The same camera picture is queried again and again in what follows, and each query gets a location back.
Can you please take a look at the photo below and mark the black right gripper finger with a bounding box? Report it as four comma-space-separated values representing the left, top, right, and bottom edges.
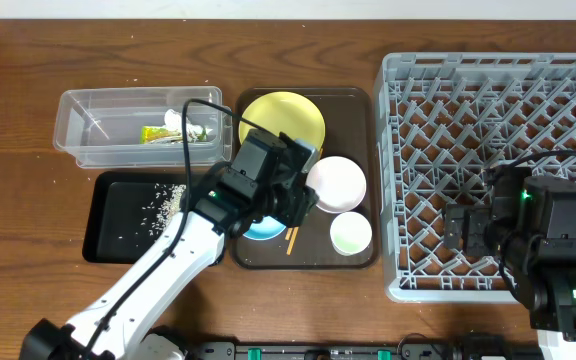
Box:
463, 207, 489, 256
443, 204, 468, 249

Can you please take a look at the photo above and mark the blue bowl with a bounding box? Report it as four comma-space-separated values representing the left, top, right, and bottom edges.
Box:
243, 216, 286, 241

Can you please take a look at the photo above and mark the pink bowl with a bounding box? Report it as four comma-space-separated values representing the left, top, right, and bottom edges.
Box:
306, 156, 367, 214

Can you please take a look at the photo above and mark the rice pile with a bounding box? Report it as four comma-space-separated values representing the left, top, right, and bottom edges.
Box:
114, 183, 186, 241

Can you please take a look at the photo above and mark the white green cup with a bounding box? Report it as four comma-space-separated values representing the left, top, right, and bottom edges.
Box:
329, 212, 372, 256

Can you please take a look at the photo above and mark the white tissue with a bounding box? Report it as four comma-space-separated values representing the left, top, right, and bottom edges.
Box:
164, 109, 208, 142

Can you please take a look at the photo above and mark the green snack wrapper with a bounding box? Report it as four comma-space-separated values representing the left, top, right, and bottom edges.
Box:
140, 126, 184, 144

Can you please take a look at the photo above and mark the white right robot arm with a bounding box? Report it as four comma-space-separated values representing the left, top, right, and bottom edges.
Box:
443, 165, 576, 359

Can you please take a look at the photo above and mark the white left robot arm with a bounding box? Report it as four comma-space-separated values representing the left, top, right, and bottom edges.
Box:
19, 129, 319, 359

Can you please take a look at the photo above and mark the grey dishwasher rack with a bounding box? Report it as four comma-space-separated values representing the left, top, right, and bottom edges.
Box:
374, 53, 576, 304

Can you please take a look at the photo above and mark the black waste tray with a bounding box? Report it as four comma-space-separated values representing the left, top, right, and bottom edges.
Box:
82, 171, 186, 264

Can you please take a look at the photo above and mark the clear plastic waste bin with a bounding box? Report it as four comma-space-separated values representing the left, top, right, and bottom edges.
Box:
53, 86, 223, 168

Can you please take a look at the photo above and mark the wooden chopstick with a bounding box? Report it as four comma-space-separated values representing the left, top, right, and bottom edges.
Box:
286, 227, 299, 256
285, 228, 294, 240

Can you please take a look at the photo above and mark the yellow plate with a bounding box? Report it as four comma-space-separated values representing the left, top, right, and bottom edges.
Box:
243, 91, 326, 150

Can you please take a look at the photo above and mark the brown serving tray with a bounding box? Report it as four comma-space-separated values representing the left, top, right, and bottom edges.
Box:
230, 87, 380, 270

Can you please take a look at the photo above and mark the black rail at table edge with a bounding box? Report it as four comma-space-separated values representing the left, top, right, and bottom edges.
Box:
137, 327, 544, 360

